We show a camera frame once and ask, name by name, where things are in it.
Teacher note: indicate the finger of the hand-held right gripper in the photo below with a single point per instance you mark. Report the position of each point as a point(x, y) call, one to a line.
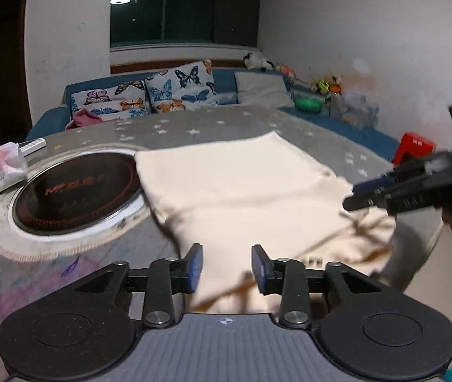
point(375, 183)
point(404, 199)

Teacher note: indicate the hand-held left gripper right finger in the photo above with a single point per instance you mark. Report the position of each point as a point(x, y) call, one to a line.
point(259, 271)

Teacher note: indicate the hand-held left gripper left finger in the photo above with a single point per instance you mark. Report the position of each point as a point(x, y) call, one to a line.
point(195, 267)

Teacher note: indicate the cream cloth garment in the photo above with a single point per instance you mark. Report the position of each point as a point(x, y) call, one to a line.
point(249, 191)

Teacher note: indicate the red stool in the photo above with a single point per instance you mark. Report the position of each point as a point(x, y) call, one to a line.
point(412, 145)

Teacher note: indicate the clear plastic bag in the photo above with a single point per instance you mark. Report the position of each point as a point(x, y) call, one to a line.
point(355, 109)

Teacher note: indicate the green round toy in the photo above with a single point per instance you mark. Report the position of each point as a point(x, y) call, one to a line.
point(308, 104)

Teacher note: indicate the yellow and orange toys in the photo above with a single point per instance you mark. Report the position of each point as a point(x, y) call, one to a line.
point(325, 84)

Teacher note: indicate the round black induction cooktop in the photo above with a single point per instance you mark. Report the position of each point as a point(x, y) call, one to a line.
point(78, 195)

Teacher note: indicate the plain grey cushion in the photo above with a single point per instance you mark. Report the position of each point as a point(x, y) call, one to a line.
point(263, 89)

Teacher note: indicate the grey star-print tablecloth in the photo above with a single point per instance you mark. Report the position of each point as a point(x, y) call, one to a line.
point(226, 124)

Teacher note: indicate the black and white plush toy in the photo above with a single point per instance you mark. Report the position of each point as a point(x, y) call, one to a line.
point(255, 61)

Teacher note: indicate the square butterfly print cushion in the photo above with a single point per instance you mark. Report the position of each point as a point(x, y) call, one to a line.
point(182, 85)

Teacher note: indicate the pink cloth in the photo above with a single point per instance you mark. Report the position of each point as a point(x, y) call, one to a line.
point(86, 119)

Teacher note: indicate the wide butterfly print cushion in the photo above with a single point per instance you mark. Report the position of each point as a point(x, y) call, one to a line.
point(106, 97)

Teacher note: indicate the white remote control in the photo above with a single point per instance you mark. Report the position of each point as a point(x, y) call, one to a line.
point(33, 146)

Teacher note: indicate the blue sofa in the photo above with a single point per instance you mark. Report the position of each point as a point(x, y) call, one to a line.
point(47, 121)

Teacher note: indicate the dark window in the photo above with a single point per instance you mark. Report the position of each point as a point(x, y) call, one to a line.
point(186, 6)

